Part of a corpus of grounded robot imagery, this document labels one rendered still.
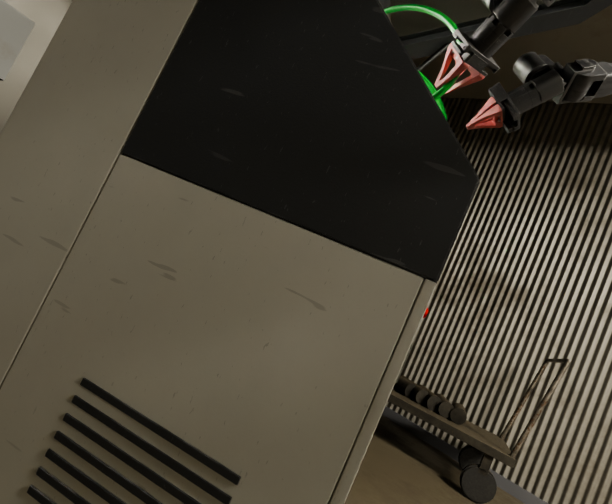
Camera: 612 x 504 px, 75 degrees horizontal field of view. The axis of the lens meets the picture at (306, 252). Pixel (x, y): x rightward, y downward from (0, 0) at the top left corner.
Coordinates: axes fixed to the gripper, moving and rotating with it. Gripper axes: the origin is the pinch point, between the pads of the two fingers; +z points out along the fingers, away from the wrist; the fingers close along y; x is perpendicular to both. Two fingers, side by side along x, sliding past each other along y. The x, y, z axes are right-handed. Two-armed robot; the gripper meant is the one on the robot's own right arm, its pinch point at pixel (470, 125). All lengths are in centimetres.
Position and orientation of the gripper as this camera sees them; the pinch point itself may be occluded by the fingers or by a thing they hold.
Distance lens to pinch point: 106.9
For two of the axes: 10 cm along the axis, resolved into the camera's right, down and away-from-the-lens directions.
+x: -4.5, -2.9, -8.4
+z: -8.6, 4.1, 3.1
